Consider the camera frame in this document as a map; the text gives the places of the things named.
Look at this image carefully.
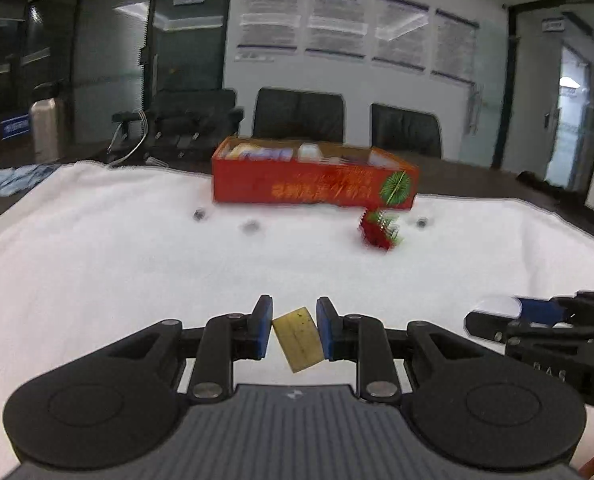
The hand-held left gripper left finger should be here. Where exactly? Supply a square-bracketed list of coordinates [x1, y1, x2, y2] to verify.
[108, 295, 273, 402]

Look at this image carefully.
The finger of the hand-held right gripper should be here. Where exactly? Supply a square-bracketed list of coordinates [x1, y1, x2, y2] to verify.
[465, 310, 520, 343]
[514, 292, 582, 323]

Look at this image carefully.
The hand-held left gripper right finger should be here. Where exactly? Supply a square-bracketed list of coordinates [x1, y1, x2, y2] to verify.
[317, 296, 480, 402]

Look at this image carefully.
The tan rectangular block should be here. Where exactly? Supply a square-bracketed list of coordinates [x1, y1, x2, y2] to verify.
[272, 307, 325, 373]

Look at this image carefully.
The red cardboard box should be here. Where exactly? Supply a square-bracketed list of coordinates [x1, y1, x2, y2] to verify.
[211, 136, 420, 211]

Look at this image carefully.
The red green crinkled packet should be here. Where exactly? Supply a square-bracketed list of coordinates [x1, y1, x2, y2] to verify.
[358, 210, 405, 253]

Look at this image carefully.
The white towel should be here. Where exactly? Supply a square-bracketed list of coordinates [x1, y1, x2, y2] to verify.
[0, 160, 594, 480]

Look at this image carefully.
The black office chair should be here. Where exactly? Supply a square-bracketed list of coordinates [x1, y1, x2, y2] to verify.
[253, 87, 345, 143]
[149, 89, 238, 136]
[370, 103, 443, 158]

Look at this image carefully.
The light blue cloth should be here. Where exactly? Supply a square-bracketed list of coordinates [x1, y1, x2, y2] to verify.
[0, 164, 58, 196]

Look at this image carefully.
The steel thermos jug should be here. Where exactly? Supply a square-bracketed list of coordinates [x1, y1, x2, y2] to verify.
[30, 80, 73, 163]

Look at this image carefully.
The blue desk sign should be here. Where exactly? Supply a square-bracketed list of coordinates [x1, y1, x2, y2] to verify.
[0, 117, 31, 141]

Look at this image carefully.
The metal door handle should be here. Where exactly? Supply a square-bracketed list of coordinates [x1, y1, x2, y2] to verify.
[469, 85, 482, 136]

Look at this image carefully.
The white cable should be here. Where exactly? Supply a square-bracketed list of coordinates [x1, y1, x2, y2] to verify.
[106, 110, 170, 168]

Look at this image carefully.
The wall poster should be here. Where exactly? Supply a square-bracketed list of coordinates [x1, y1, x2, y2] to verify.
[372, 0, 430, 73]
[305, 0, 370, 61]
[236, 0, 305, 63]
[431, 8, 480, 86]

